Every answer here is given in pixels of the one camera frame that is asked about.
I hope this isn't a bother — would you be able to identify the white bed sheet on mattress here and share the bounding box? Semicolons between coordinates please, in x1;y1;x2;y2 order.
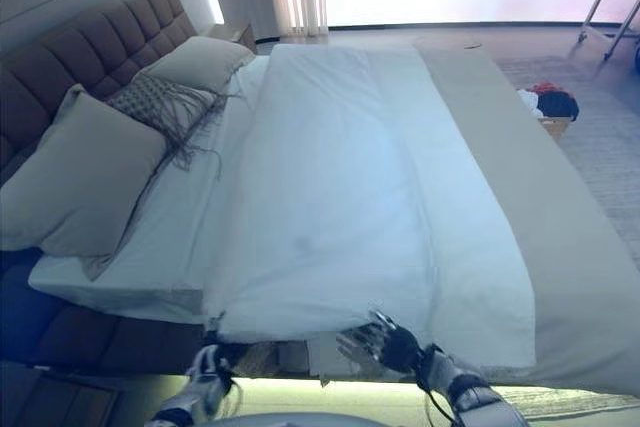
27;53;272;324

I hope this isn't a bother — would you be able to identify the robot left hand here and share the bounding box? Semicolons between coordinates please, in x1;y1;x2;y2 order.
184;343;237;399

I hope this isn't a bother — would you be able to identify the fringed patterned decorative cushion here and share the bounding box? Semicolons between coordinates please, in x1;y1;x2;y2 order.
103;70;242;182

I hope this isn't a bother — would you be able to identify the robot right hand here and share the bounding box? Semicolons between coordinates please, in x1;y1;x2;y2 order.
334;308;427;377

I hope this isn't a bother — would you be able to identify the white duvet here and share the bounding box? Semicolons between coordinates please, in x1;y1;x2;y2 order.
201;43;540;369

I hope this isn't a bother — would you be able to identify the cardboard laundry box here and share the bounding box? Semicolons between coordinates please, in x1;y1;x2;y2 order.
536;114;577;142

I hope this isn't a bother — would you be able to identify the beige bed runner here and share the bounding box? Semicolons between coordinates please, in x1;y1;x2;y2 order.
411;43;640;399

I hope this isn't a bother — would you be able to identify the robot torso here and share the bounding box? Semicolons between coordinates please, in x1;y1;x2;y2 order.
209;413;451;427

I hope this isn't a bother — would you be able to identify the light woven floor rug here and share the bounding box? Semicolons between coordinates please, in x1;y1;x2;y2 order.
493;53;640;271

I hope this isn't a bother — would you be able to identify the brown tufted bed frame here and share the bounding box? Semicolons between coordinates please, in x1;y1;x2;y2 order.
0;0;326;378

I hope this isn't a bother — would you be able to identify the large beige pillow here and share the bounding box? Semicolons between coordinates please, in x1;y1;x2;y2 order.
0;83;170;284
143;35;257;97

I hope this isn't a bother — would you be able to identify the wooden nightstand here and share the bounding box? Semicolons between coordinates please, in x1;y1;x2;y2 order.
201;21;260;57
0;361;166;427

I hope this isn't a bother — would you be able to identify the metal frame cart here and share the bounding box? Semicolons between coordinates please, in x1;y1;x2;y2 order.
576;0;640;64

